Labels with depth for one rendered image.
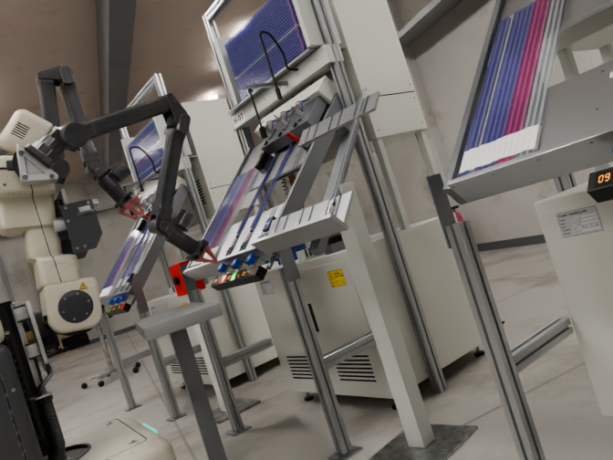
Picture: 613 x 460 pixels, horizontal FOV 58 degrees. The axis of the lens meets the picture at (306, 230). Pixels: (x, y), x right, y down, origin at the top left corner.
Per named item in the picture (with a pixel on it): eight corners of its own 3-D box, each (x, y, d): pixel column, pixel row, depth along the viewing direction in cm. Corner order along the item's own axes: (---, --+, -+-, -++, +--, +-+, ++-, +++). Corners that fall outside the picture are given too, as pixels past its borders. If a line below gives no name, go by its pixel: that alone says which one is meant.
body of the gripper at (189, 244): (196, 245, 207) (180, 235, 204) (208, 241, 199) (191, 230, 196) (189, 260, 204) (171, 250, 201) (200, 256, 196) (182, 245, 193)
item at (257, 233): (273, 250, 184) (265, 245, 183) (192, 275, 237) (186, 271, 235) (294, 204, 192) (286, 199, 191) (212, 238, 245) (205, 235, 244)
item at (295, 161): (316, 168, 201) (306, 160, 199) (233, 208, 254) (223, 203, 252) (346, 103, 216) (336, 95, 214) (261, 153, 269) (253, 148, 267)
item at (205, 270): (277, 257, 184) (260, 246, 181) (196, 280, 237) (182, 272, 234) (278, 255, 185) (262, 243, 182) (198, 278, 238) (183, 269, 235)
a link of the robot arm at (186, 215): (146, 227, 195) (158, 227, 189) (162, 200, 199) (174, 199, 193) (172, 245, 202) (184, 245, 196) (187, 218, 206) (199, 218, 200)
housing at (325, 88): (344, 112, 215) (317, 89, 209) (277, 151, 254) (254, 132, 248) (350, 98, 218) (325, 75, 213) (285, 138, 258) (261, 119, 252)
